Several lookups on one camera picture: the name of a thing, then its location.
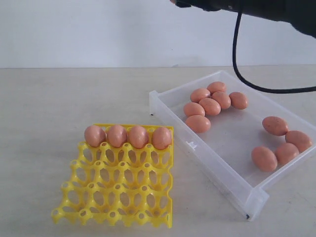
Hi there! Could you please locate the clear plastic bin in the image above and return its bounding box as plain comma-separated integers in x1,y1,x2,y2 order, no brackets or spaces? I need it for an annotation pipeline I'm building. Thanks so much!
150,71,316,221

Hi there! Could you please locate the yellow plastic egg tray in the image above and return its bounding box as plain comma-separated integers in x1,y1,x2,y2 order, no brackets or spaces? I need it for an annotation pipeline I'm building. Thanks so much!
51,141,174,228

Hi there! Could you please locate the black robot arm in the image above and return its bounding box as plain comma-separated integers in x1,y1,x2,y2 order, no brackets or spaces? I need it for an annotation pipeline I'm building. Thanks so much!
172,0,316,38

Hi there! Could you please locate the brown egg cluster back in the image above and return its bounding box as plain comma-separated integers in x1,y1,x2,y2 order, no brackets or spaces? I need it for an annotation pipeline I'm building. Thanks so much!
207,81,227,94

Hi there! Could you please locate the brown egg cluster back-left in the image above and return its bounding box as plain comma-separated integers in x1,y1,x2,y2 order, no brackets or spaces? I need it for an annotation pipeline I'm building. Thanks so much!
190,88,211,103

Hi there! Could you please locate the brown egg cluster centre-right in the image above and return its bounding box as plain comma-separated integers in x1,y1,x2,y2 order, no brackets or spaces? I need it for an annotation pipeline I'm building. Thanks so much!
211,91,231,110

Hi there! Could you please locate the brown egg cluster right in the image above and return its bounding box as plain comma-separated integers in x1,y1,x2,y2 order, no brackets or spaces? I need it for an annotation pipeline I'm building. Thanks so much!
229,92,248,110

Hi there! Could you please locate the brown egg cluster centre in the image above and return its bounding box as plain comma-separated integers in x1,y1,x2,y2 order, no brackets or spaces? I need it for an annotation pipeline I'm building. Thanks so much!
199,98,221,116

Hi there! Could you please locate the brown egg left cluster middle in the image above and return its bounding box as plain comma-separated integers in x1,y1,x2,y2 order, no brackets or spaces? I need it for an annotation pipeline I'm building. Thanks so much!
183,102,205,117

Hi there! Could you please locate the brown egg left cluster front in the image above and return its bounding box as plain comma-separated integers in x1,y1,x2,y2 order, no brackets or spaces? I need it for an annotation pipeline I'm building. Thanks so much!
185,115,211,133

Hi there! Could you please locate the brown egg bin right back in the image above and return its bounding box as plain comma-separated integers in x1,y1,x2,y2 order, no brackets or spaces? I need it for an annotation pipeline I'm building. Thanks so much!
262,116,289,136

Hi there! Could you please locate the brown egg bin front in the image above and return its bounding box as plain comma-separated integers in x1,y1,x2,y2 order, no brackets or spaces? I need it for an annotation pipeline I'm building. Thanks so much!
251,146,277,172

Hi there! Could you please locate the brown egg bin front-right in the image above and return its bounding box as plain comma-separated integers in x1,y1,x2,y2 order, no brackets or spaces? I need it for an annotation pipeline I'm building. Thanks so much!
275,143,299,165

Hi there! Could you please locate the brown egg bin far right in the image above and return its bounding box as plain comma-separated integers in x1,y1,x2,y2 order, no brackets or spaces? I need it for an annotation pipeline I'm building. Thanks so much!
285,130,313,153

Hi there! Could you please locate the black camera cable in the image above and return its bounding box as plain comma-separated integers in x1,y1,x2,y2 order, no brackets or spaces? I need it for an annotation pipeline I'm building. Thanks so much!
232,11,316,94

